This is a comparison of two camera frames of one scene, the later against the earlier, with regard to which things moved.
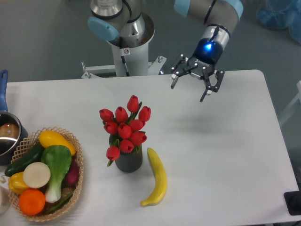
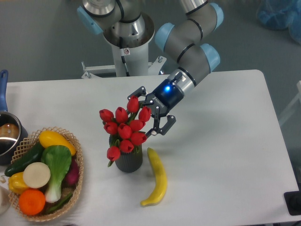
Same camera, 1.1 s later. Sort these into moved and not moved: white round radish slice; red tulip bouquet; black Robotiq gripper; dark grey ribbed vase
Moved: black Robotiq gripper
Not moved: white round radish slice; dark grey ribbed vase; red tulip bouquet
